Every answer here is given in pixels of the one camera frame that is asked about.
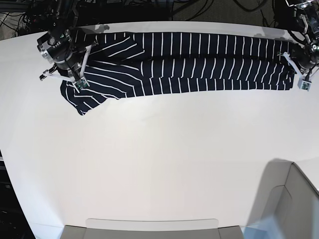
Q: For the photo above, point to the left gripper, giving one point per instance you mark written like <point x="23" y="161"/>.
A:
<point x="306" y="58"/>

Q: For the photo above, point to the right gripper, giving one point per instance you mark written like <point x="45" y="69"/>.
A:
<point x="59" y="49"/>

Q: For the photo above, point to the navy white striped T-shirt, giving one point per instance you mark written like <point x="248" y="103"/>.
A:
<point x="126" y="65"/>

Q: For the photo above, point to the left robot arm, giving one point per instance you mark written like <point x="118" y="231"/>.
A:
<point x="306" y="16"/>

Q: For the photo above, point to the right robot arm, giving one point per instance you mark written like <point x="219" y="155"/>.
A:
<point x="64" y="16"/>

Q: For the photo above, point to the grey plastic bin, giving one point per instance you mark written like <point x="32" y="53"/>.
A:
<point x="286" y="205"/>

